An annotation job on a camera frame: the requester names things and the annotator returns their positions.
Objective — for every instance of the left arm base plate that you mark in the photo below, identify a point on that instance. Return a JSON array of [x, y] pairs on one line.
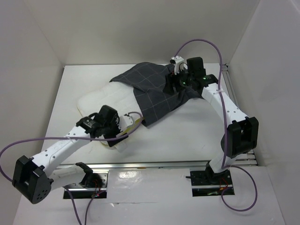
[[91, 185]]

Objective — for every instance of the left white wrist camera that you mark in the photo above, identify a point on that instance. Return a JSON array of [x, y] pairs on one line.
[[125, 121]]

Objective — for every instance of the front aluminium rail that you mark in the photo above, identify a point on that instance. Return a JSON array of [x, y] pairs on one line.
[[149, 165]]

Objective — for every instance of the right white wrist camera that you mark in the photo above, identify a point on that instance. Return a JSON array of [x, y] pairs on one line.
[[179, 64]]

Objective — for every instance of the aluminium rail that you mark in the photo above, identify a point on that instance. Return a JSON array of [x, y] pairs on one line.
[[236, 78], [149, 165]]

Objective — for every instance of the white pillow yellow edge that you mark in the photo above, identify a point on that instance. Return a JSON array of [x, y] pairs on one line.
[[110, 100]]

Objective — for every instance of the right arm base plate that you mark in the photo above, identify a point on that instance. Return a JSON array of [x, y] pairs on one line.
[[203, 185]]

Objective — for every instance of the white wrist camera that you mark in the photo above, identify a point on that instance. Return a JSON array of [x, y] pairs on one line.
[[179, 64], [125, 121]]

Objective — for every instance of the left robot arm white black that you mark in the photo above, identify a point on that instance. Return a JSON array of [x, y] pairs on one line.
[[37, 176]]

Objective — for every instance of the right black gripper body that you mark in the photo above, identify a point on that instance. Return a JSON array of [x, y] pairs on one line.
[[183, 80]]

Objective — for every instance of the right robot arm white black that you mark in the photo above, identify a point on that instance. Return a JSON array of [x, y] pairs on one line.
[[241, 131]]

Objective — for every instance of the right side aluminium rail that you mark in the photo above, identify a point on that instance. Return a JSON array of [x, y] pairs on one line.
[[236, 78]]

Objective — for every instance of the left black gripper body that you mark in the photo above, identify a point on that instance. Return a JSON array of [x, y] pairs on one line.
[[111, 128]]

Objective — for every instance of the dark grey checked pillowcase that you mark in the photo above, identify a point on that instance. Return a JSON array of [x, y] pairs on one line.
[[148, 81]]

